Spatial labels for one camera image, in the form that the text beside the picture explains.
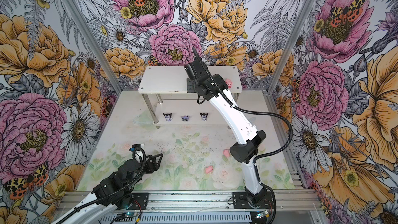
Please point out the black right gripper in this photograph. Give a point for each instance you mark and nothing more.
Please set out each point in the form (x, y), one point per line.
(189, 85)

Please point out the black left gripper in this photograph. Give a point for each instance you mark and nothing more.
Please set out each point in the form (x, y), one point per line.
(150, 169)

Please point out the pink pig toy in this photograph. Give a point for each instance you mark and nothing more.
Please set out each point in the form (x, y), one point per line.
(226, 153)
(209, 169)
(229, 83)

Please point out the black purple figure toy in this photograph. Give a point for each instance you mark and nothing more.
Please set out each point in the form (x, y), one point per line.
(204, 116)

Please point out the small purple figure toy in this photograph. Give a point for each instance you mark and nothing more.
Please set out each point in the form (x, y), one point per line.
(185, 118)

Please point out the purple black-eared figure toy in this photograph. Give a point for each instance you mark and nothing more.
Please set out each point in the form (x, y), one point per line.
(168, 116)

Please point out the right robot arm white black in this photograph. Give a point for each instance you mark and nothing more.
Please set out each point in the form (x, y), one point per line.
(248, 138)

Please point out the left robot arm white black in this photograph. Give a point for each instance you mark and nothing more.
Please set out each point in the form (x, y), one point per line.
(115, 193)

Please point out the white two-tier shelf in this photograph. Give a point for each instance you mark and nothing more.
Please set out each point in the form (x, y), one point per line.
(164, 89)

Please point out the green circuit board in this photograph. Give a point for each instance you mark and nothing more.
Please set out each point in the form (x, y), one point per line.
(130, 215)

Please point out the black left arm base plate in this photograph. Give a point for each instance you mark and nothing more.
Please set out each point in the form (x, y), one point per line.
(139, 201)

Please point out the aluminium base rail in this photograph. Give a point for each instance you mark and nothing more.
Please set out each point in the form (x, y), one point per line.
(220, 200)

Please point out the grey slotted cable duct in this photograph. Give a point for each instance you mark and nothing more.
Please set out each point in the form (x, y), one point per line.
(180, 218)

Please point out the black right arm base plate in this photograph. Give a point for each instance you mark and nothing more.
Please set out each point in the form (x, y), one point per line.
(240, 200)

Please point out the aluminium corner post left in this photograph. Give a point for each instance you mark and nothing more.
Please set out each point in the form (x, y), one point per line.
(80, 21)

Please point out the aluminium corner post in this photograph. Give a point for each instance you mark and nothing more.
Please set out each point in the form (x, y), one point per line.
(80, 21)
(294, 34)

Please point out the aluminium corner post right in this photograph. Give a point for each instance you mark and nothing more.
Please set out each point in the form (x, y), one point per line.
(294, 34)

